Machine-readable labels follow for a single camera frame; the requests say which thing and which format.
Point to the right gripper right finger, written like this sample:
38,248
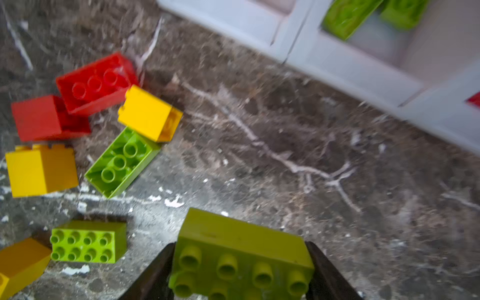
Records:
327,282

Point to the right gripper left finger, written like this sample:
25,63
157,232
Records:
153,281

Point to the green lego brick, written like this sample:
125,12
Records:
226,259
89,242
404,14
344,17
121,163

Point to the yellow lego brick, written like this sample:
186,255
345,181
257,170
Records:
21,264
41,169
149,115

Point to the red lego brick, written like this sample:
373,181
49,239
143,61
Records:
46,118
97,86

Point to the red arch lego piece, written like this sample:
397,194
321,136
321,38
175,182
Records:
474,100

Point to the white three-compartment bin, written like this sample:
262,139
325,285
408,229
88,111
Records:
423,75

